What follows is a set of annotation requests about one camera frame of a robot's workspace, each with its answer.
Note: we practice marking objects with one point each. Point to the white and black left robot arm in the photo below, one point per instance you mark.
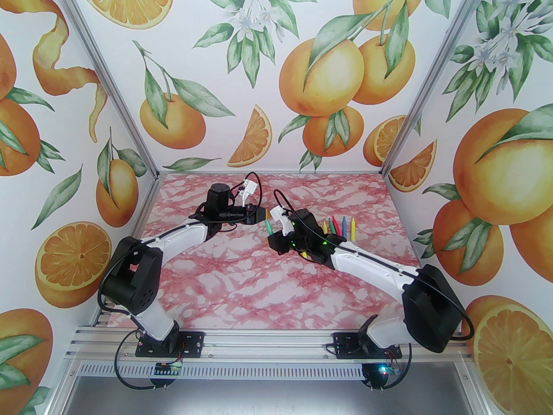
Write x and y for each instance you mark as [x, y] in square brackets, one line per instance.
[181, 236]

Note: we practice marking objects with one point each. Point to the perforated metal strip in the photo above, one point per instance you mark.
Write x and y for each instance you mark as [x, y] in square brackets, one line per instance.
[268, 371]

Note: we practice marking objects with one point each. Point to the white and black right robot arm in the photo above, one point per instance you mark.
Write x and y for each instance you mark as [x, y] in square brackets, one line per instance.
[371, 270]

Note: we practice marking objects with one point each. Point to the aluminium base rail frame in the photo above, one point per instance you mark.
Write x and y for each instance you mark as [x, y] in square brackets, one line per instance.
[268, 345]

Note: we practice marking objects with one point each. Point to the blue circuit board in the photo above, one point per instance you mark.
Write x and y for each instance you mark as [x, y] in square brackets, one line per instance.
[166, 369]

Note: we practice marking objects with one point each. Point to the aluminium back rail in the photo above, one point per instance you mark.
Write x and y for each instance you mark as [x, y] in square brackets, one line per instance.
[268, 172]

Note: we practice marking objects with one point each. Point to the pink marble pattern mat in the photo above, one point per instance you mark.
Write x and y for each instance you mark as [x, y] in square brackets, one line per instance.
[259, 292]

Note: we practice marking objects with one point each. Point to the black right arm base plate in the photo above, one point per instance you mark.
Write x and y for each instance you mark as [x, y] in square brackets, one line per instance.
[343, 348]

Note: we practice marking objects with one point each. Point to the aluminium corner post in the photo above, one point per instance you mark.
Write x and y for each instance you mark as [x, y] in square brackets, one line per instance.
[414, 108]
[109, 76]

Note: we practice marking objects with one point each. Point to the circuit board with green light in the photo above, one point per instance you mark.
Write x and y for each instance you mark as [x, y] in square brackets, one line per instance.
[391, 370]

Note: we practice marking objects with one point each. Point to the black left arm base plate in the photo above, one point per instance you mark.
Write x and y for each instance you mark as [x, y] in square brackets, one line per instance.
[194, 344]

